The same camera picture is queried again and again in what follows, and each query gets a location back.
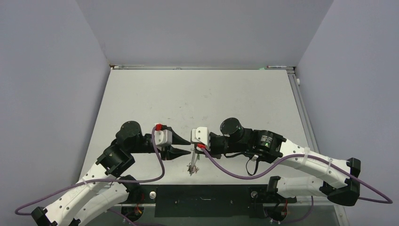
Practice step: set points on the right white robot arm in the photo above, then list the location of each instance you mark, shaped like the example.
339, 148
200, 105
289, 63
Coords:
335, 179

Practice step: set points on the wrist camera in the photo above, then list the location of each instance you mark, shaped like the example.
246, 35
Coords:
163, 135
200, 135

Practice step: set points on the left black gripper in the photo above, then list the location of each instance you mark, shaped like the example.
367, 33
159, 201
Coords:
171, 152

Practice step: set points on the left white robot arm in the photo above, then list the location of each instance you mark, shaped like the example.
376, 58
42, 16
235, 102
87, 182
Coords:
104, 184

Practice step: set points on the rear aluminium rail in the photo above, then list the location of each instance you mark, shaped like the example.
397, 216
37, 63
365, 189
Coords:
225, 67

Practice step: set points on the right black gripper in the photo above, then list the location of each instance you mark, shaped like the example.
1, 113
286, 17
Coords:
211, 151

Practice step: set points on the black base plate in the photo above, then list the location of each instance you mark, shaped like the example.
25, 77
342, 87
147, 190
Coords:
207, 200

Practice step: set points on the front aluminium rail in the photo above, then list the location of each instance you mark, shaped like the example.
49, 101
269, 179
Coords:
287, 188

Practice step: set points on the right aluminium rail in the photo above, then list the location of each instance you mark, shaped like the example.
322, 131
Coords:
309, 134

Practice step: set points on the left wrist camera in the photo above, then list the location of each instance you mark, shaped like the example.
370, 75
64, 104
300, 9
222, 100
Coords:
163, 135

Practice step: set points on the metal crescent keyring plate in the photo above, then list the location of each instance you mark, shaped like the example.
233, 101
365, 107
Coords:
192, 167

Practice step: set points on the aluminium rail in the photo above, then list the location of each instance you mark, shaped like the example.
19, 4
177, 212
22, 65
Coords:
309, 134
225, 67
287, 188

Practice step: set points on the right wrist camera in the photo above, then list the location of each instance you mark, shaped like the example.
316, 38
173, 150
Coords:
200, 135

